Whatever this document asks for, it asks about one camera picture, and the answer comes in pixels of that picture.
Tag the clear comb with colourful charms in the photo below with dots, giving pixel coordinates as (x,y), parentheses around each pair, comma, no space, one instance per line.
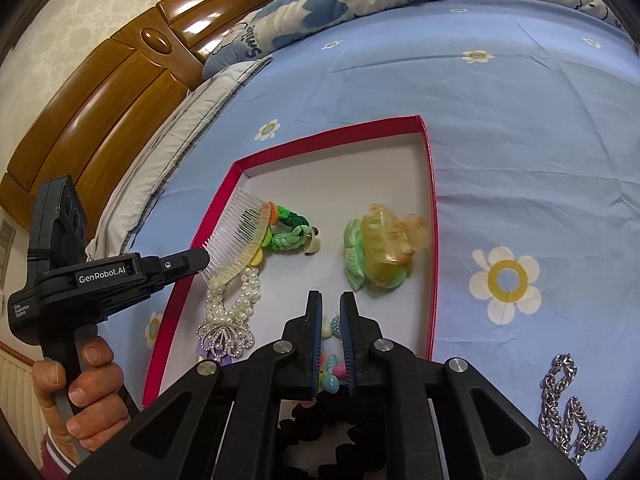
(240,235)

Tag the white radiator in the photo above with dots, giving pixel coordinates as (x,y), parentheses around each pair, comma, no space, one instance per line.
(12,380)

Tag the red shallow box tray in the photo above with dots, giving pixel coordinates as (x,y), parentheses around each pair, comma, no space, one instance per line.
(350,210)

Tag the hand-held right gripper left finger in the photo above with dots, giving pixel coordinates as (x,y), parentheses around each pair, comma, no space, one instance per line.
(306,340)

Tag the wooden headboard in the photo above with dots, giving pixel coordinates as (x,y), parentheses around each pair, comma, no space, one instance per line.
(100,110)

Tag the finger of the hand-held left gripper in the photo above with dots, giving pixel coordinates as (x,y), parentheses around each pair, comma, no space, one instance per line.
(175,265)

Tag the person's left forearm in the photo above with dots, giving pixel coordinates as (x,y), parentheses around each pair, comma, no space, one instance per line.
(60,460)

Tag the person's left hand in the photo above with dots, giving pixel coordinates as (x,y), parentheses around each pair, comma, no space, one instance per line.
(95,385)

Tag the yellow hair claw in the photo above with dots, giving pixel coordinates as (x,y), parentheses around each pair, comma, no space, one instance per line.
(385,250)

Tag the black velvet scrunchie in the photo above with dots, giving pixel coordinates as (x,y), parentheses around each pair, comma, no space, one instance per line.
(345,440)

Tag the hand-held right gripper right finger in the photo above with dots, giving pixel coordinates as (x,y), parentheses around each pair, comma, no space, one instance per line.
(357,340)

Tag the white mattress pad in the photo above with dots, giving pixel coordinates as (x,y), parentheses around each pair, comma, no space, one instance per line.
(165,150)

